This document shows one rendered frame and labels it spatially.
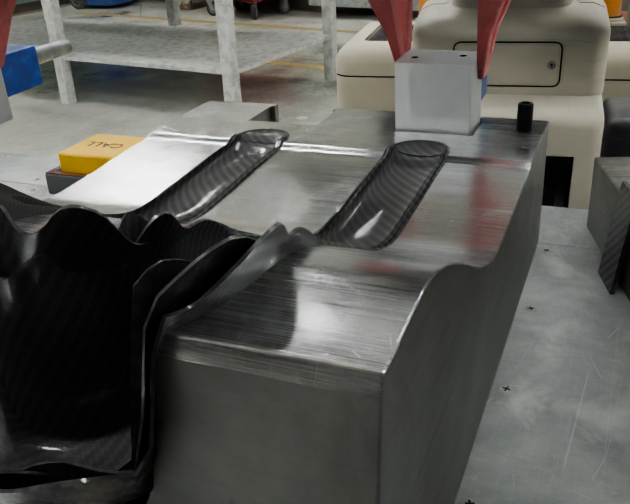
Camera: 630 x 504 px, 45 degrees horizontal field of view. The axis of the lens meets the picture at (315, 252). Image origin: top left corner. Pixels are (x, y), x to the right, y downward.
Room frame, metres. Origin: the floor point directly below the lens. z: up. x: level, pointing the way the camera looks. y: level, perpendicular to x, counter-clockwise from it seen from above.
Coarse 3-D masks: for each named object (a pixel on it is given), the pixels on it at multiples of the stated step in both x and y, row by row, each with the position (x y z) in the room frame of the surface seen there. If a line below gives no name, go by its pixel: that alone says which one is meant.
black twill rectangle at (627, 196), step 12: (624, 192) 0.44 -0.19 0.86; (624, 204) 0.43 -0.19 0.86; (624, 216) 0.43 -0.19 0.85; (612, 228) 0.44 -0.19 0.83; (624, 228) 0.42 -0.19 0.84; (612, 240) 0.44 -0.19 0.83; (624, 240) 0.42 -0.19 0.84; (612, 252) 0.43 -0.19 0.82; (624, 252) 0.42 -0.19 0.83; (600, 264) 0.45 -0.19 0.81; (612, 264) 0.43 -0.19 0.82; (600, 276) 0.44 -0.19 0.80; (612, 276) 0.42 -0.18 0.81; (612, 288) 0.42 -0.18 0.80
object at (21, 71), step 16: (16, 48) 0.54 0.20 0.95; (32, 48) 0.54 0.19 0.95; (48, 48) 0.58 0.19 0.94; (64, 48) 0.60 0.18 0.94; (16, 64) 0.53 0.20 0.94; (32, 64) 0.54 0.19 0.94; (0, 80) 0.51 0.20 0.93; (16, 80) 0.52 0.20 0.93; (32, 80) 0.54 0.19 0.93; (0, 96) 0.50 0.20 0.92; (0, 112) 0.50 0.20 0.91
